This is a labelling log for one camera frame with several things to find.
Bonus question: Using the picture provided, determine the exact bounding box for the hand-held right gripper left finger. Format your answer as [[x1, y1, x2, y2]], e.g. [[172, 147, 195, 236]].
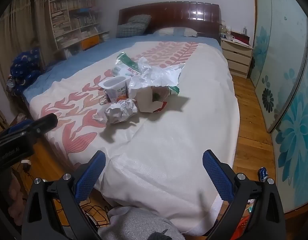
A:
[[21, 150, 106, 240]]

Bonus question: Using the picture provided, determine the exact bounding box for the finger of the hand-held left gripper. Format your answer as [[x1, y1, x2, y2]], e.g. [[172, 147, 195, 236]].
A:
[[5, 113, 58, 140]]

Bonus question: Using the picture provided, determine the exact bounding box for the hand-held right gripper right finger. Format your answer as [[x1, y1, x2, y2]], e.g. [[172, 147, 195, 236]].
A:
[[202, 149, 286, 240]]

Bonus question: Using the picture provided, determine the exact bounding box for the green white plastic packet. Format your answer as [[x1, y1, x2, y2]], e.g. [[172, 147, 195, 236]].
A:
[[111, 52, 142, 78]]

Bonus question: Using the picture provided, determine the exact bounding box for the blue drink can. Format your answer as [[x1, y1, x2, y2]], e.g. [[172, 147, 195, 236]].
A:
[[258, 167, 269, 182]]

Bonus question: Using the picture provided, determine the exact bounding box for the navy star print cloth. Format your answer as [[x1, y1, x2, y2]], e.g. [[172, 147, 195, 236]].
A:
[[8, 47, 45, 96]]

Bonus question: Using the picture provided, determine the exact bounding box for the bed with patterned blanket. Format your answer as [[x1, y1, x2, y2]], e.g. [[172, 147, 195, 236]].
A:
[[29, 41, 240, 235]]

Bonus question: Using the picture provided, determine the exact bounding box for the person's grey trouser leg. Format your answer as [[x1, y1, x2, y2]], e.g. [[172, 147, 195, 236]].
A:
[[98, 206, 185, 240]]

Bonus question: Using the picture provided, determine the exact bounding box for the large crumpled white paper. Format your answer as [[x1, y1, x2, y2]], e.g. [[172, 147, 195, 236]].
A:
[[93, 99, 139, 125]]

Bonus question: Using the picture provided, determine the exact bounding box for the white yogurt cup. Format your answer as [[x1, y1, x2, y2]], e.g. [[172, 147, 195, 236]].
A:
[[98, 76, 132, 99]]

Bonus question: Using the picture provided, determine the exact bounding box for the blue bedsheet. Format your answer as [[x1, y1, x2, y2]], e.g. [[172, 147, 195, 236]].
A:
[[22, 35, 223, 105]]

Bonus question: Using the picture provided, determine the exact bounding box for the floral sliding wardrobe door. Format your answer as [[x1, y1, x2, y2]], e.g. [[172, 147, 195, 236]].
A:
[[250, 0, 308, 133], [271, 27, 308, 213]]

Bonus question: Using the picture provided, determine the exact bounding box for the orange storage box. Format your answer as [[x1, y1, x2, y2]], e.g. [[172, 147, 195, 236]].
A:
[[81, 35, 101, 50]]

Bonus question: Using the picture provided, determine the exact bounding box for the beige curtain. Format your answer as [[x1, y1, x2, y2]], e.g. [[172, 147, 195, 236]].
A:
[[0, 0, 56, 85]]

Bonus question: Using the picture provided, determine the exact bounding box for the wooden bookshelf with books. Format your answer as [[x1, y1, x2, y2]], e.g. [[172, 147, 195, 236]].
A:
[[48, 0, 111, 60]]

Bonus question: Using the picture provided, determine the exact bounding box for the white plastic bag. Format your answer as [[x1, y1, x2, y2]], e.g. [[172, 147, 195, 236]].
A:
[[129, 56, 185, 96]]

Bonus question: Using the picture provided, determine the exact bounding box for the beige nightstand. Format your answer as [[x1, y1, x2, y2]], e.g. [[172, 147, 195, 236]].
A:
[[221, 36, 254, 79]]

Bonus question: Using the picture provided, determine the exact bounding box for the green checked pillow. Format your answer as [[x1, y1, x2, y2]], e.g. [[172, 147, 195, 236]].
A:
[[128, 14, 152, 25], [116, 22, 147, 38]]

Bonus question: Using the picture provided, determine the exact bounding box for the red box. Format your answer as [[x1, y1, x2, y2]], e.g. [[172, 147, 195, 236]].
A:
[[230, 31, 250, 46]]

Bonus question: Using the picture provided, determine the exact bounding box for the white blue pillow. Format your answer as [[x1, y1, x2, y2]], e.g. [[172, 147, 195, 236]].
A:
[[153, 27, 198, 37]]

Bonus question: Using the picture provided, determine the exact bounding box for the dark wooden headboard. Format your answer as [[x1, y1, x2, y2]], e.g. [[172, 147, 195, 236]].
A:
[[118, 2, 221, 39]]

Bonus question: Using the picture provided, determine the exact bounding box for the black floor cable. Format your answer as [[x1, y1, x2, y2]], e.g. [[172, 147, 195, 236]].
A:
[[80, 200, 111, 227]]

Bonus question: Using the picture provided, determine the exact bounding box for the wooden frame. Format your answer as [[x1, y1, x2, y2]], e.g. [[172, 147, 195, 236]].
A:
[[0, 99, 10, 130]]

